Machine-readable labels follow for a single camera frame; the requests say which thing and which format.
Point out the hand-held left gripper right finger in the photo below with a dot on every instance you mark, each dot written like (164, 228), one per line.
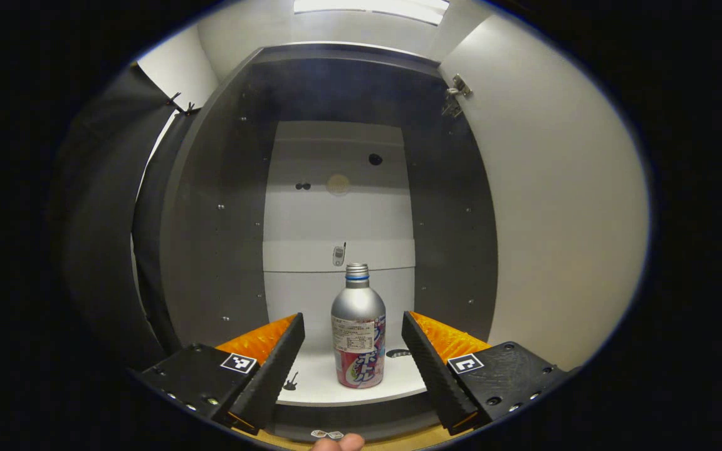
(436, 376)

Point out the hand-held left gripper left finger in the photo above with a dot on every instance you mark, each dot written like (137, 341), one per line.
(270, 376)

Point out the silver bottle with pink label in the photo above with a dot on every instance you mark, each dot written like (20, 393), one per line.
(358, 313)

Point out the white cabinet shelf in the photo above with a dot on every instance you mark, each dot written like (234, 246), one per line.
(398, 382)

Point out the dark grey cabinet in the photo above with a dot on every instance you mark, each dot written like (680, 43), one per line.
(223, 219)

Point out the metal door hinge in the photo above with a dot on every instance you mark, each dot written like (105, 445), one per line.
(458, 94)

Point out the black backdrop cloth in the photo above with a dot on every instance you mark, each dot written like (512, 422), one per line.
(98, 219)

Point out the rectangular ceiling light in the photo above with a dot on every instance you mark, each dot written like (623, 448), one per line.
(370, 7)

